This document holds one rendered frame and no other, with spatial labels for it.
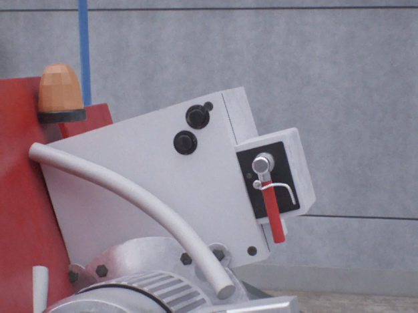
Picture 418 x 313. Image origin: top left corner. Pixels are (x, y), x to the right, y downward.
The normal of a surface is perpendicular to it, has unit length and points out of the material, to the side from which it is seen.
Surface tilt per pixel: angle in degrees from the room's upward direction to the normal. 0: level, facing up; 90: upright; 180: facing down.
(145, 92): 90
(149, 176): 90
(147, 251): 81
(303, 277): 90
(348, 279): 90
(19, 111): 70
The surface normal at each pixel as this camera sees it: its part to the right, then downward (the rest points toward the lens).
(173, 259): -0.22, -0.06
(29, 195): 0.92, -0.31
